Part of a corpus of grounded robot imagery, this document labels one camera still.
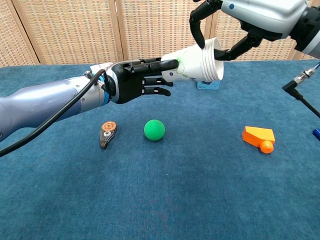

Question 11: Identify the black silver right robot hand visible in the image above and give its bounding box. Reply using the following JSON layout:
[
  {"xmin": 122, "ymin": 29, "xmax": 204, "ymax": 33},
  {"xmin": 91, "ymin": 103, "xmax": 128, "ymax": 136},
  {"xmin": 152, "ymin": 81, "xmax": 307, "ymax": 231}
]
[{"xmin": 189, "ymin": 0, "xmax": 309, "ymax": 62}]

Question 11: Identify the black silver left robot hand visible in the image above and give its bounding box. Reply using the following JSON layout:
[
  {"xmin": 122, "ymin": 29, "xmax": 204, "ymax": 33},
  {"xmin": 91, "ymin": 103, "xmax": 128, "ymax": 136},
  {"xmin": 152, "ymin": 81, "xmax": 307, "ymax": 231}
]
[{"xmin": 109, "ymin": 56, "xmax": 180, "ymax": 105}]

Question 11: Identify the white floral paper cup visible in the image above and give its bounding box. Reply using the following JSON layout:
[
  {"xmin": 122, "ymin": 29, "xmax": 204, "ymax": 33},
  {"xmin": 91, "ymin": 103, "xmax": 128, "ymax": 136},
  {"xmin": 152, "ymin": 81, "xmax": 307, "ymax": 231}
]
[
  {"xmin": 207, "ymin": 38, "xmax": 215, "ymax": 82},
  {"xmin": 161, "ymin": 44, "xmax": 208, "ymax": 83},
  {"xmin": 204, "ymin": 39, "xmax": 212, "ymax": 82},
  {"xmin": 209, "ymin": 37, "xmax": 225, "ymax": 81},
  {"xmin": 202, "ymin": 41, "xmax": 210, "ymax": 82}
]

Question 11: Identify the woven wooden screen panel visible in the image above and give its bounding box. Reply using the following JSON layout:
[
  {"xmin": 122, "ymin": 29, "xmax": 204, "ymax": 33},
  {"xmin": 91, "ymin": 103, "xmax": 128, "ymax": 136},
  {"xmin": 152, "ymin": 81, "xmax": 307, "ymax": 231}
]
[
  {"xmin": 114, "ymin": 0, "xmax": 216, "ymax": 63},
  {"xmin": 0, "ymin": 0, "xmax": 35, "ymax": 67},
  {"xmin": 208, "ymin": 0, "xmax": 318, "ymax": 62},
  {"xmin": 11, "ymin": 0, "xmax": 125, "ymax": 65}
]

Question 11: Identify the white plastic snack bag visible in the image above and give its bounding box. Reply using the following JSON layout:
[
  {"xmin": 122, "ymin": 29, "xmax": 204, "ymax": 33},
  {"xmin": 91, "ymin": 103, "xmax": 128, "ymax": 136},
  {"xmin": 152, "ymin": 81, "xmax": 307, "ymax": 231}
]
[{"xmin": 89, "ymin": 62, "xmax": 114, "ymax": 74}]

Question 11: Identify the green foam ball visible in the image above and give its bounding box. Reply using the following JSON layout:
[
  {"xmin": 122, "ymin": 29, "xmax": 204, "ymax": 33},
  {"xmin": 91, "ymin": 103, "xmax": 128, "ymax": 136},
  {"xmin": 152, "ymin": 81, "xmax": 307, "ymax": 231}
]
[{"xmin": 143, "ymin": 119, "xmax": 166, "ymax": 141}]

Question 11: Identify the orange correction tape dispenser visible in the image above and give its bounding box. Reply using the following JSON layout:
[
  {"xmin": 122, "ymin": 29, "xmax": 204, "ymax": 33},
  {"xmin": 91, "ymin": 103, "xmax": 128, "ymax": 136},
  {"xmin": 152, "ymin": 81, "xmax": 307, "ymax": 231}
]
[{"xmin": 99, "ymin": 120, "xmax": 118, "ymax": 150}]

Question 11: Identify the light blue speaker box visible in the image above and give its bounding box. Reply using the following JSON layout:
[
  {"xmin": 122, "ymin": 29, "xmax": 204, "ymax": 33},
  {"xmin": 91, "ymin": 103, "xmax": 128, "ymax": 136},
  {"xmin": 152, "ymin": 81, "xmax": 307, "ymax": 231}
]
[{"xmin": 196, "ymin": 79, "xmax": 221, "ymax": 90}]

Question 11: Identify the blue velvet tablecloth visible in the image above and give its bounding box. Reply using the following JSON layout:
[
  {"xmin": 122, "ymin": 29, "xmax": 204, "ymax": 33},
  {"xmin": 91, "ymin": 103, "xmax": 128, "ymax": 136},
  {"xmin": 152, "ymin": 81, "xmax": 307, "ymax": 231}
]
[{"xmin": 0, "ymin": 59, "xmax": 320, "ymax": 240}]

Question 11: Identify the orange wedge block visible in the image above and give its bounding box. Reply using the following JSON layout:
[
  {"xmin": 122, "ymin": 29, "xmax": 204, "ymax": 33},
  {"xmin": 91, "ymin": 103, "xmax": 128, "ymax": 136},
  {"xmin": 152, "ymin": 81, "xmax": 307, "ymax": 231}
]
[{"xmin": 241, "ymin": 125, "xmax": 276, "ymax": 147}]

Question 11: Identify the black cable with metal connector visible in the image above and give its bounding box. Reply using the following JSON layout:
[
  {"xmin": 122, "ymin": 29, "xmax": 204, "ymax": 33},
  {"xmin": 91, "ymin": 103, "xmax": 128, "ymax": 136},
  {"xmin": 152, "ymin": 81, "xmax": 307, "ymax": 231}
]
[{"xmin": 281, "ymin": 59, "xmax": 320, "ymax": 116}]

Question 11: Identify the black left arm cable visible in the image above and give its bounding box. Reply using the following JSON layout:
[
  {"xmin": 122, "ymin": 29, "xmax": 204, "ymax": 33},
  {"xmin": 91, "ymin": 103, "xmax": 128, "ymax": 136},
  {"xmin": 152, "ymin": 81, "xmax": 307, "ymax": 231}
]
[{"xmin": 0, "ymin": 68, "xmax": 111, "ymax": 158}]

